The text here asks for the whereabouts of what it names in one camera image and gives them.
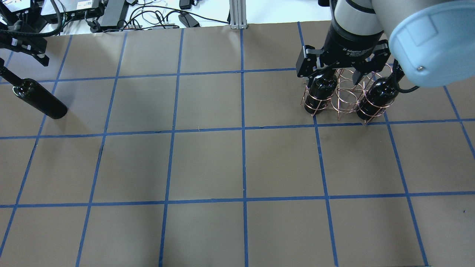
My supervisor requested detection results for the aluminium frame post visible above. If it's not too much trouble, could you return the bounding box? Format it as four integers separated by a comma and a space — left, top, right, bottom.
229, 0, 248, 29

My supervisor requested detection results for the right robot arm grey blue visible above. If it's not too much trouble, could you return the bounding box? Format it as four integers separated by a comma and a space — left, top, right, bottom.
296, 0, 475, 88

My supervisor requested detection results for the dark wine bottle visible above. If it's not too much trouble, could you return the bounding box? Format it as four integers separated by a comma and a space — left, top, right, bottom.
0, 66, 68, 119

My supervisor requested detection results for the dark bottle in basket left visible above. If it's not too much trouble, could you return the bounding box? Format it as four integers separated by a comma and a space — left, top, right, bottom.
304, 69, 338, 115

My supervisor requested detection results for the black power adapter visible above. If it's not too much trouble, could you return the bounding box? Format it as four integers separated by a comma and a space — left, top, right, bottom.
178, 13, 200, 28

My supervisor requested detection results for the copper wire wine basket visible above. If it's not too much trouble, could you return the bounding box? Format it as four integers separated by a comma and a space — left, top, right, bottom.
300, 68, 395, 125

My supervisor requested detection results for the dark bottle in basket right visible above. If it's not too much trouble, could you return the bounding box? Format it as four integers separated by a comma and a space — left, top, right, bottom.
356, 77, 399, 121

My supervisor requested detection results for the black power brick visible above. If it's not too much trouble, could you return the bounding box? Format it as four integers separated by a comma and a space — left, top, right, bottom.
100, 0, 128, 32

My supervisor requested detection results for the dark bottle in basket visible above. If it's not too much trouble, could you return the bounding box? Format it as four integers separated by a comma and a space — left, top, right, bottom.
304, 69, 338, 115
356, 77, 399, 121

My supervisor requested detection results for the black braided cable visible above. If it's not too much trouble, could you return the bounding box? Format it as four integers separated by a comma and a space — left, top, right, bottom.
0, 0, 63, 37

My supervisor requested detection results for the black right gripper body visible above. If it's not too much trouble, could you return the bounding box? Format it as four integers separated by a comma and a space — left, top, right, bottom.
296, 19, 391, 77

